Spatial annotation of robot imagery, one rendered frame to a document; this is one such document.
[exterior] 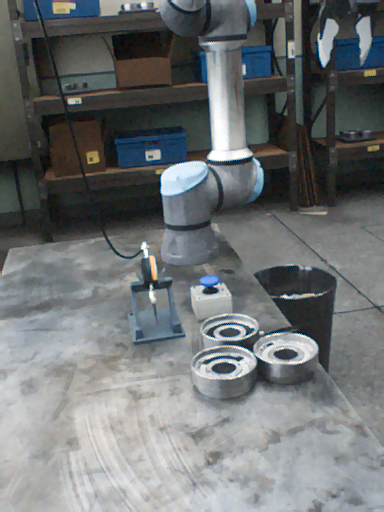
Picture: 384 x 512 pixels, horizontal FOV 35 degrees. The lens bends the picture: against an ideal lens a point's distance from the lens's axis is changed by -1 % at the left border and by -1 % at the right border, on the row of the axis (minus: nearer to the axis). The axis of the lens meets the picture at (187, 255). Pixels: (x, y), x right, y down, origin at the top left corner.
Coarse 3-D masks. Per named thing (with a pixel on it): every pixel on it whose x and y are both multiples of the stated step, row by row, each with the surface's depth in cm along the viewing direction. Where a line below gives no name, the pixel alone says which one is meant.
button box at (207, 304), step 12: (192, 288) 125; (204, 288) 124; (216, 288) 123; (192, 300) 125; (204, 300) 119; (216, 300) 120; (228, 300) 120; (204, 312) 120; (216, 312) 121; (228, 312) 121
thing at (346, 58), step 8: (336, 40) 472; (344, 40) 438; (352, 40) 439; (376, 40) 441; (336, 48) 440; (344, 48) 441; (352, 48) 442; (376, 48) 445; (336, 56) 441; (344, 56) 443; (352, 56) 444; (368, 56) 446; (376, 56) 447; (320, 64) 471; (336, 64) 443; (344, 64) 445; (352, 64) 446; (368, 64) 448; (376, 64) 449
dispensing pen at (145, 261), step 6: (144, 246) 119; (144, 252) 119; (144, 258) 117; (144, 264) 116; (150, 264) 117; (144, 270) 116; (150, 270) 116; (144, 276) 116; (150, 276) 116; (144, 282) 116; (150, 282) 117; (150, 288) 117; (150, 294) 117; (156, 318) 116; (156, 324) 116
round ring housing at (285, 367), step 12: (276, 336) 104; (288, 336) 104; (300, 336) 103; (264, 348) 103; (276, 348) 102; (288, 348) 102; (312, 348) 101; (264, 360) 97; (276, 360) 98; (288, 360) 98; (300, 360) 98; (312, 360) 96; (264, 372) 97; (276, 372) 96; (288, 372) 95; (300, 372) 96; (312, 372) 99
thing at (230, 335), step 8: (208, 320) 112; (216, 320) 113; (224, 320) 113; (232, 320) 113; (240, 320) 113; (248, 320) 112; (200, 328) 109; (208, 328) 111; (224, 328) 111; (232, 328) 111; (240, 328) 110; (256, 328) 107; (208, 336) 105; (216, 336) 108; (224, 336) 111; (232, 336) 111; (240, 336) 107; (248, 336) 104; (256, 336) 106; (208, 344) 106; (216, 344) 105; (224, 344) 104; (232, 344) 104; (240, 344) 104; (248, 344) 105
